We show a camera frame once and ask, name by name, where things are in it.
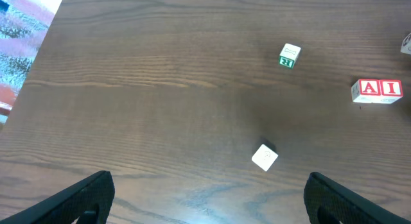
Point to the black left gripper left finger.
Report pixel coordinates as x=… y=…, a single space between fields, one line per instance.
x=87 y=201

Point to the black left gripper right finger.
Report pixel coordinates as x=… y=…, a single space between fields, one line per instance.
x=327 y=201

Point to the red letter A block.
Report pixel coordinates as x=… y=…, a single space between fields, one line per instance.
x=365 y=91

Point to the red letter I block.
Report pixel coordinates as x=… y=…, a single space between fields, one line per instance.
x=390 y=92

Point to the wooden block blue side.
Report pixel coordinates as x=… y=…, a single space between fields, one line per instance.
x=264 y=157

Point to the wooden block green side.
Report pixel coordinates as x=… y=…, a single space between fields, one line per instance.
x=289 y=55

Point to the plain wooden patterned block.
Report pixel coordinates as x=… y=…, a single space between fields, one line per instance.
x=406 y=45

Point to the colourful patterned floor mat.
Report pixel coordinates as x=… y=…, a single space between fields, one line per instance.
x=24 y=25

